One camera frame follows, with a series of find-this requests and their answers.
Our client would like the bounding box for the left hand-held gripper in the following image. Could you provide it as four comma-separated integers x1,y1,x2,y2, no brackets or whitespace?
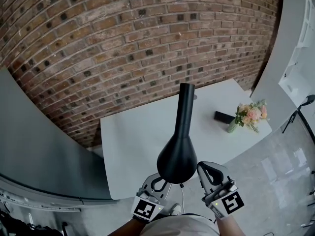
132,173,172,224

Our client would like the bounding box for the thin white cable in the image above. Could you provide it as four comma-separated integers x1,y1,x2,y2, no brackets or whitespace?
179,182,186,207

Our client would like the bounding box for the grey metal cabinet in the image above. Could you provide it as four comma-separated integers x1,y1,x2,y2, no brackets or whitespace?
0,66,121,205

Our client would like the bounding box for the person's right forearm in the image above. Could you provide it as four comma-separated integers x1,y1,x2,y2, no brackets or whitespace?
216,216,241,236

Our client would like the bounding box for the person's light shirt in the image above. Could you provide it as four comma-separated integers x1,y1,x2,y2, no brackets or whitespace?
141,214,220,236

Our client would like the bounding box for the white shelf cabinet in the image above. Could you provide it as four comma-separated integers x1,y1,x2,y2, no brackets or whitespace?
278,0,315,105

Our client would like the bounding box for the person's white shoe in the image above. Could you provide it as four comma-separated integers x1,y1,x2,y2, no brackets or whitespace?
170,203,183,216

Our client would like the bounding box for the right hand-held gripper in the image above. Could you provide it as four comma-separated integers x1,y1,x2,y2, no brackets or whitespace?
196,161,246,220

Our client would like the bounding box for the grey fisheye camera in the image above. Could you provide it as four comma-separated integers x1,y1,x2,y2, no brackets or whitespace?
136,187,159,203
216,180,237,197

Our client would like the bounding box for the pale green vase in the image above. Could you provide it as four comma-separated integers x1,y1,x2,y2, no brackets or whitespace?
226,118,239,134

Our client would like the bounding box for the black rectangular box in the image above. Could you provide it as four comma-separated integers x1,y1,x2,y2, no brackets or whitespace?
214,110,235,125

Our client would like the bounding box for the person's left forearm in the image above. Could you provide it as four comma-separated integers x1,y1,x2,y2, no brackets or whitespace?
107,216,148,236

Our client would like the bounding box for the pink flower bouquet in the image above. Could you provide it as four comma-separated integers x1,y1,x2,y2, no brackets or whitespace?
233,99,270,134

